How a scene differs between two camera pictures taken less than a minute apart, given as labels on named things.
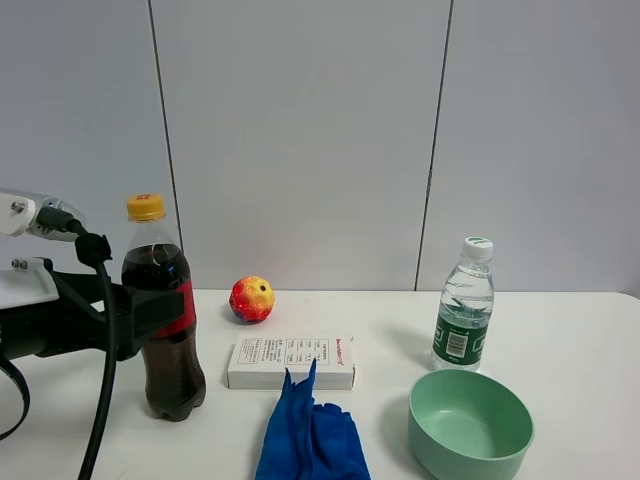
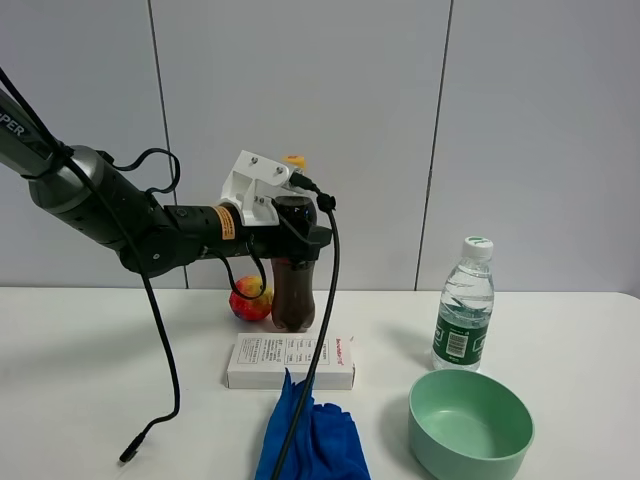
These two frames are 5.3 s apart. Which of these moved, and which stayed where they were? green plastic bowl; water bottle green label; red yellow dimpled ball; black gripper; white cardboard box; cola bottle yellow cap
Moved: cola bottle yellow cap; black gripper
Stayed: water bottle green label; white cardboard box; green plastic bowl; red yellow dimpled ball
